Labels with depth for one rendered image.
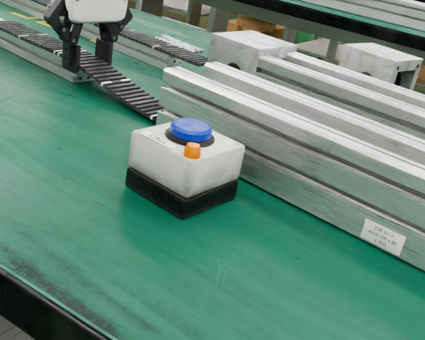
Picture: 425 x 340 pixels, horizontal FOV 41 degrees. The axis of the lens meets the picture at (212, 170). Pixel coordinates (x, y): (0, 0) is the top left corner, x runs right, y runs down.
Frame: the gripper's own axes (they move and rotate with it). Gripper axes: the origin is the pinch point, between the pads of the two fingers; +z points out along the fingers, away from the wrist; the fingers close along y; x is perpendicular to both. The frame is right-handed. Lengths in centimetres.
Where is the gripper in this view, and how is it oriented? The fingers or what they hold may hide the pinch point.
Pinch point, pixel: (88, 56)
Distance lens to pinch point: 84.9
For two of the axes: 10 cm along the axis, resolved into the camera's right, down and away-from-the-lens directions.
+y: -6.4, 2.2, -7.4
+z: -1.7, 9.0, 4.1
